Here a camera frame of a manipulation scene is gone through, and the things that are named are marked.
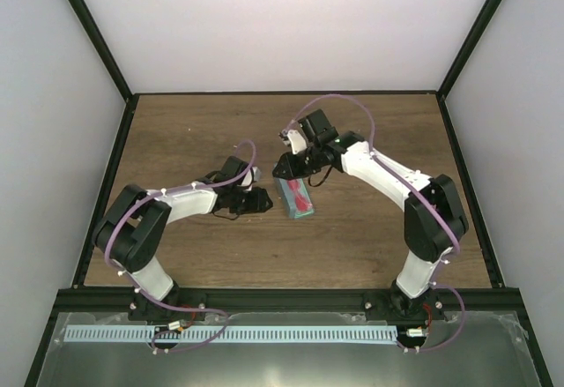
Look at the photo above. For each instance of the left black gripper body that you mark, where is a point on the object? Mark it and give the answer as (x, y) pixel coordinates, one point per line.
(246, 205)

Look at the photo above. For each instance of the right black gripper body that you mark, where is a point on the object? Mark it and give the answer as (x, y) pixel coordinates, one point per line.
(307, 167)

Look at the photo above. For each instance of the teal glasses case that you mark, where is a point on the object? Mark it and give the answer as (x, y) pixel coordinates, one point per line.
(286, 197)

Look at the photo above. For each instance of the red transparent sunglasses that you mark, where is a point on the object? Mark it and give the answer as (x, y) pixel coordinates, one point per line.
(300, 197)

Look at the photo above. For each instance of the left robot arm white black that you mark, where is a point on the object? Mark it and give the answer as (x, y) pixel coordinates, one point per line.
(129, 234)

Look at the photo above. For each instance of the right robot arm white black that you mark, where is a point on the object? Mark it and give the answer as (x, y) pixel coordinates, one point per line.
(434, 217)

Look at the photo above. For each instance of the metal front plate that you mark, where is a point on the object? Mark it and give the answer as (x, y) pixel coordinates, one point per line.
(475, 349)

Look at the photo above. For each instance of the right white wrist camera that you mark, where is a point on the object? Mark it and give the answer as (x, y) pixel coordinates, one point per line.
(294, 140)

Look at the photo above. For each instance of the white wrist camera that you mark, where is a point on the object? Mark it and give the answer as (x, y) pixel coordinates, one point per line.
(252, 176)
(294, 140)

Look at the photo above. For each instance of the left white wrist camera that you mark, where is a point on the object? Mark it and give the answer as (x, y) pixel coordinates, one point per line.
(252, 176)

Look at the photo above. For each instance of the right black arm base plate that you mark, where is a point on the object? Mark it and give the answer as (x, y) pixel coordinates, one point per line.
(383, 305)

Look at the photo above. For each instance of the black aluminium frame rail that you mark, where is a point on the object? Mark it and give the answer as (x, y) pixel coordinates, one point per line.
(232, 300)

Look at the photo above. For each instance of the light blue slotted cable duct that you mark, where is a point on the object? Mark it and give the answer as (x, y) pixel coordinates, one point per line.
(354, 334)

